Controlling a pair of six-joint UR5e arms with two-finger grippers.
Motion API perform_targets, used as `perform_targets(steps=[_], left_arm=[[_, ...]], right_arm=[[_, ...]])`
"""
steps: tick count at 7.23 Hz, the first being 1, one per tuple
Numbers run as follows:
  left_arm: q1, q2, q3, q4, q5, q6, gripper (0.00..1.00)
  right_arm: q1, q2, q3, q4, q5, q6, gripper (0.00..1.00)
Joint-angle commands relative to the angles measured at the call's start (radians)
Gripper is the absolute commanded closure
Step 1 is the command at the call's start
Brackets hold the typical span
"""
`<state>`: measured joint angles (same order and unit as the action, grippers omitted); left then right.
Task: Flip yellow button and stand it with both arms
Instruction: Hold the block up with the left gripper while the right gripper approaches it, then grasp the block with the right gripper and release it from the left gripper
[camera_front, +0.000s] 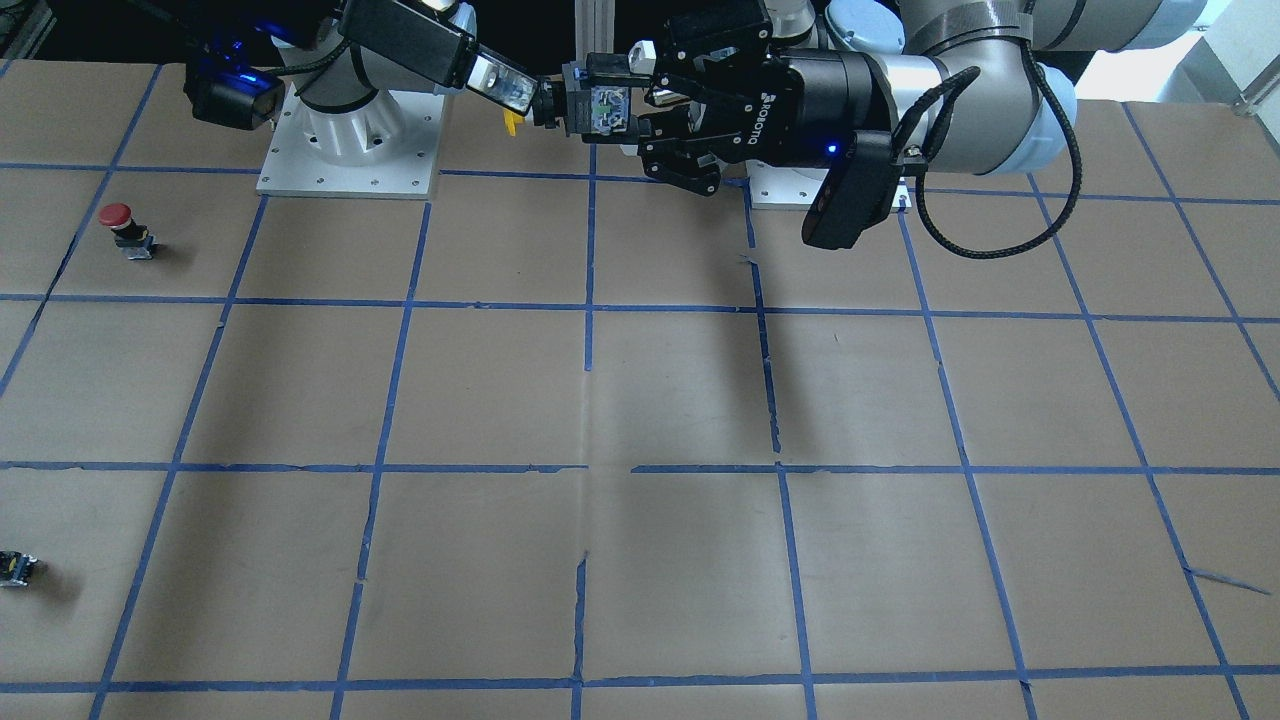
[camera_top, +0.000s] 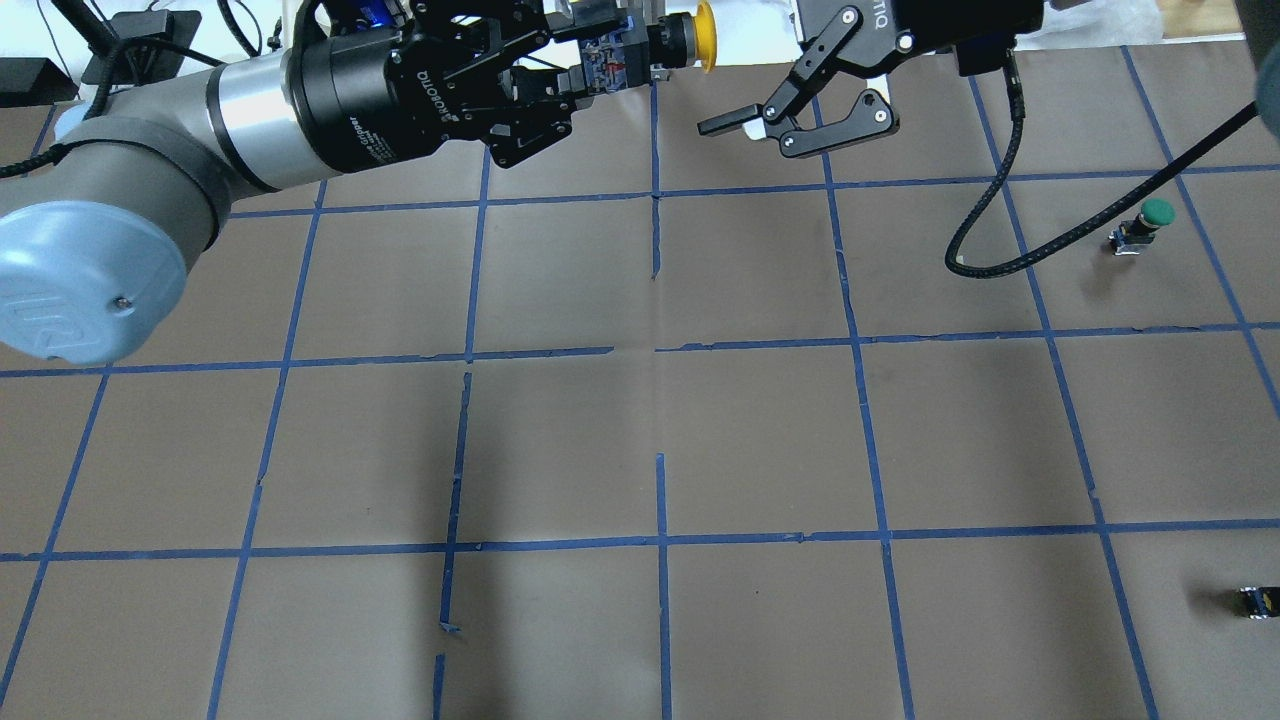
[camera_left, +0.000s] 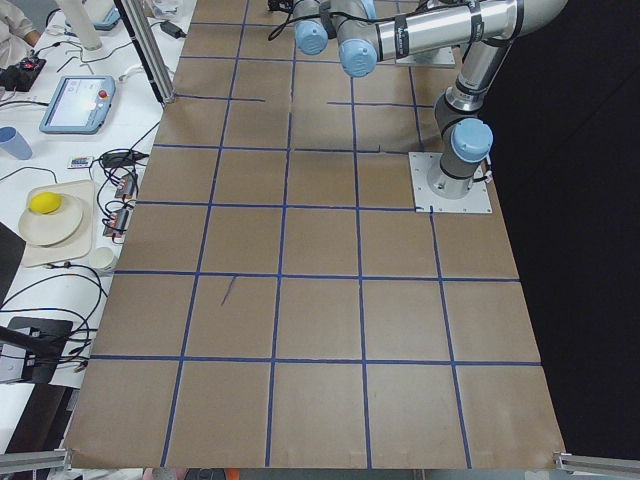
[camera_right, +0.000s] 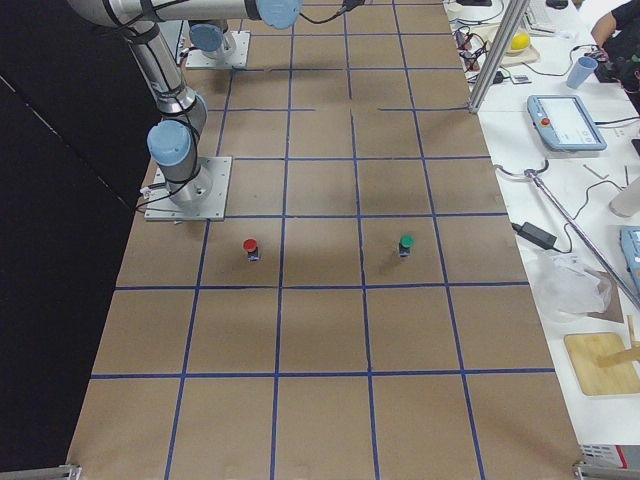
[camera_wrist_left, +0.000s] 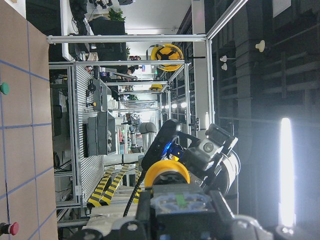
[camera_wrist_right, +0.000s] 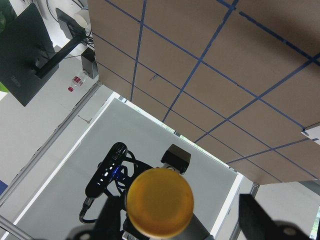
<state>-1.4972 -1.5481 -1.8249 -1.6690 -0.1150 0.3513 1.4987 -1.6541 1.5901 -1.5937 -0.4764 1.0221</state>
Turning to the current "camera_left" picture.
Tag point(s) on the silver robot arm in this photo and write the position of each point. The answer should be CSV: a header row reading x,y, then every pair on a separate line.
x,y
484,31
314,27

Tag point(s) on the upper brown circuit board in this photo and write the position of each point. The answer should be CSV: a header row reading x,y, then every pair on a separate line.
x,y
127,187

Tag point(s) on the brown circuit board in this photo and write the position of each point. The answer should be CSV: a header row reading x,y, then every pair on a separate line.
x,y
115,224
127,187

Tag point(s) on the lower brown circuit board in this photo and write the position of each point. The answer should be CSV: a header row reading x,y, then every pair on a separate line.
x,y
115,224

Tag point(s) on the white paper cup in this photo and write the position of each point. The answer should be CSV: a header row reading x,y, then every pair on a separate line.
x,y
103,260

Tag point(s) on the black power adapter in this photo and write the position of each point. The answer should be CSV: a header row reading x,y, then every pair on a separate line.
x,y
173,30

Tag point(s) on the beige plate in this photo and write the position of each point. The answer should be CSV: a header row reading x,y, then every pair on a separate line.
x,y
43,230

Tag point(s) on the blue teach pendant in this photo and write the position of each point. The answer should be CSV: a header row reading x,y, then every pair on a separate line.
x,y
108,21
80,105

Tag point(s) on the beige tray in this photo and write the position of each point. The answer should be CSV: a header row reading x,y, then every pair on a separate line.
x,y
81,242

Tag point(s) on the yellow lemon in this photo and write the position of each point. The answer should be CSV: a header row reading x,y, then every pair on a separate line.
x,y
45,203

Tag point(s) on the light blue cup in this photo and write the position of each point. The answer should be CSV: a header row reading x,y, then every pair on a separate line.
x,y
13,143

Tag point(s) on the white cardboard tube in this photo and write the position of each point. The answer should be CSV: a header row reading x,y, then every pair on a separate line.
x,y
80,22

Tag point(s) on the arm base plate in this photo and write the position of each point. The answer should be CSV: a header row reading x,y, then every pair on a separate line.
x,y
436,192
436,58

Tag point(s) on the aluminium frame post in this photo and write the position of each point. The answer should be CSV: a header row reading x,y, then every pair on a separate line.
x,y
140,33

